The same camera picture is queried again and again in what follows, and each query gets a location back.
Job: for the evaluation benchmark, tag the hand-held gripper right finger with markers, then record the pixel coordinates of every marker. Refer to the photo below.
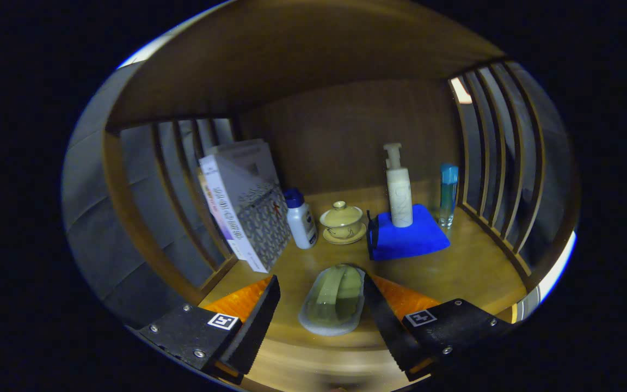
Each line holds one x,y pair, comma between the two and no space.
387,326

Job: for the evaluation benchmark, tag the purple book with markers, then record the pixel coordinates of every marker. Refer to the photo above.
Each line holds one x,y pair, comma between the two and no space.
211,204

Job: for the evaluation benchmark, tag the white patterned book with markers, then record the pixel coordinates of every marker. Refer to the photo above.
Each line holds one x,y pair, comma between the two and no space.
253,218

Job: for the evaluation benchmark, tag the green ornament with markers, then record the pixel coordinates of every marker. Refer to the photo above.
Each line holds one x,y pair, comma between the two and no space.
335,299

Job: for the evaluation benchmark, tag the white pump bottle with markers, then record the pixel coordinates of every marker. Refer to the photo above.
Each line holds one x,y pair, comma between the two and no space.
399,190

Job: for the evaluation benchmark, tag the white bottle with blue cap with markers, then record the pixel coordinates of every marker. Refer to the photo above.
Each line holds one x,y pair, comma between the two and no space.
300,223

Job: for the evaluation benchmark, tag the blue folded cloth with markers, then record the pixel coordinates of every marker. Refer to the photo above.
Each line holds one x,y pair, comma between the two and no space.
406,242

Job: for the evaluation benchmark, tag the brown wooden cabinet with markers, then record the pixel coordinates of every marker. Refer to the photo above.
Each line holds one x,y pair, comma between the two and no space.
346,130

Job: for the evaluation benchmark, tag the wooden countertop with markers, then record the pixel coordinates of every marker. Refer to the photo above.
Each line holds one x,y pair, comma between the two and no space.
471,272

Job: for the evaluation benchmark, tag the yellow lidded teacup with saucer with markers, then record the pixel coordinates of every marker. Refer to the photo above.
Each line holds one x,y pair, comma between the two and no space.
342,220

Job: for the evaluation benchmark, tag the clear blue bottle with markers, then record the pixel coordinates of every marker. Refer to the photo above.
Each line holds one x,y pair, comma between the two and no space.
448,196

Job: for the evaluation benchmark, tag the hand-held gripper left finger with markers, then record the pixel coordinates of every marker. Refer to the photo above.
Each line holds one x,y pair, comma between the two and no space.
253,326

